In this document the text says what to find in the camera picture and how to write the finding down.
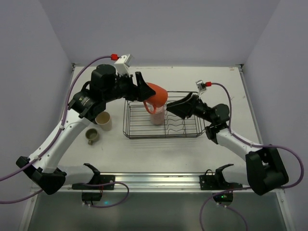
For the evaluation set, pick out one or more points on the left black controller box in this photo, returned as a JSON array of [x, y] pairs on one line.
[[92, 197]]

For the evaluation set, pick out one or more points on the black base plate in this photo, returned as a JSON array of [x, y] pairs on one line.
[[215, 181], [97, 182]]

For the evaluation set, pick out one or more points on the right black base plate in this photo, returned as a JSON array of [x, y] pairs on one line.
[[215, 181]]

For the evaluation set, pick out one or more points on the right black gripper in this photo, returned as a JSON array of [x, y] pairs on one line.
[[195, 106]]

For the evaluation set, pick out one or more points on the pink faceted ceramic mug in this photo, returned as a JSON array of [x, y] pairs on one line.
[[159, 117]]

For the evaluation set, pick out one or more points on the black wire dish rack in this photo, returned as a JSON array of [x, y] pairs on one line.
[[137, 124]]

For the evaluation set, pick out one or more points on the small olive green cup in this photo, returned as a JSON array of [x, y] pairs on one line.
[[92, 136]]

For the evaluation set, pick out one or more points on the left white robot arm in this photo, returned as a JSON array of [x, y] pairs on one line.
[[105, 85]]

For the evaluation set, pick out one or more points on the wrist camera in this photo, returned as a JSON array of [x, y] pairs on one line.
[[122, 64], [201, 86]]

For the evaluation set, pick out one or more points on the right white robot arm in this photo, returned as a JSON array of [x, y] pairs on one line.
[[263, 170]]

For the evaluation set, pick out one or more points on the aluminium mounting rail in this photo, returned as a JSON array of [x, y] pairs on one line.
[[156, 180]]

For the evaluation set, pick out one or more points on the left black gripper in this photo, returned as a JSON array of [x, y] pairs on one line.
[[134, 89]]

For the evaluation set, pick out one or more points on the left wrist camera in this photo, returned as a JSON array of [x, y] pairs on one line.
[[122, 64]]

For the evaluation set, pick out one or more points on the beige plastic tumbler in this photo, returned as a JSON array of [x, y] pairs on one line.
[[104, 121]]

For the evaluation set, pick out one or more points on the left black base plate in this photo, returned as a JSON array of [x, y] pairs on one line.
[[97, 182]]

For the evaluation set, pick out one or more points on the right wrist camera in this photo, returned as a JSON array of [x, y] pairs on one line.
[[201, 86]]

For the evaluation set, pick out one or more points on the right black controller box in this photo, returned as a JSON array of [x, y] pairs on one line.
[[224, 199]]

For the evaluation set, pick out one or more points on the orange ceramic mug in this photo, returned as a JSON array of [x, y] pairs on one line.
[[156, 101]]

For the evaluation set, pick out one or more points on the black controller box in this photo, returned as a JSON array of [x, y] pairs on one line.
[[224, 199], [92, 197]]

